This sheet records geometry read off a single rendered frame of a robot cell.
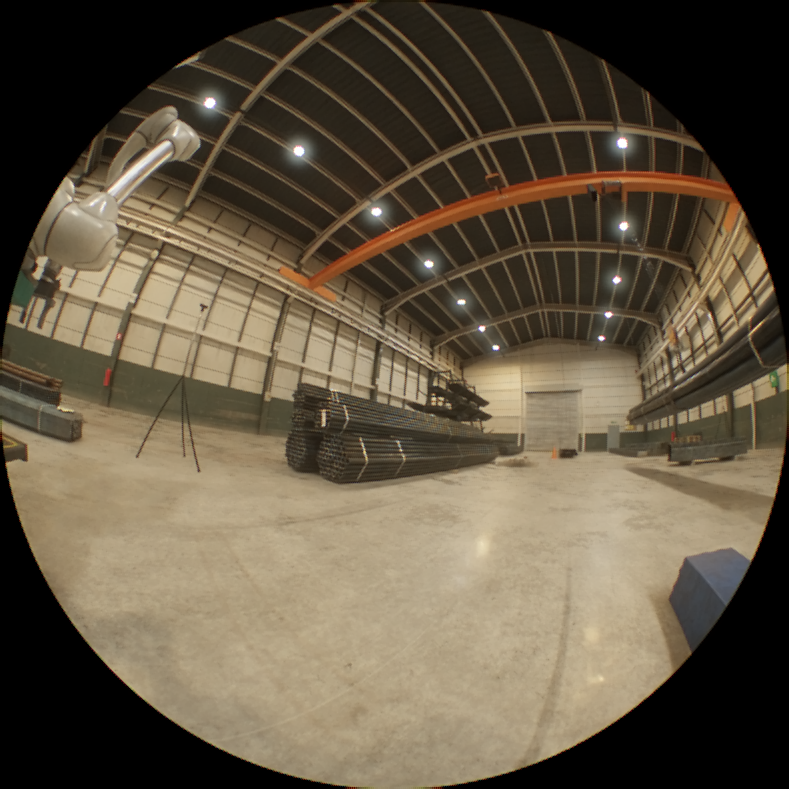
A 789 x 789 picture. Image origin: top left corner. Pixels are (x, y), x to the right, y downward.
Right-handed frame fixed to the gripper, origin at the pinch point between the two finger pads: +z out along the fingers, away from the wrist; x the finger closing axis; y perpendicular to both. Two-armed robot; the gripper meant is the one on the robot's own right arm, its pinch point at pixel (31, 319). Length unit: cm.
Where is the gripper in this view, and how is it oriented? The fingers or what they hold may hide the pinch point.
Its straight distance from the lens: 119.8
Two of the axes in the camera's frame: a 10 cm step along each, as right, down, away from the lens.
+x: 7.2, 1.9, 6.7
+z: -0.9, 9.8, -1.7
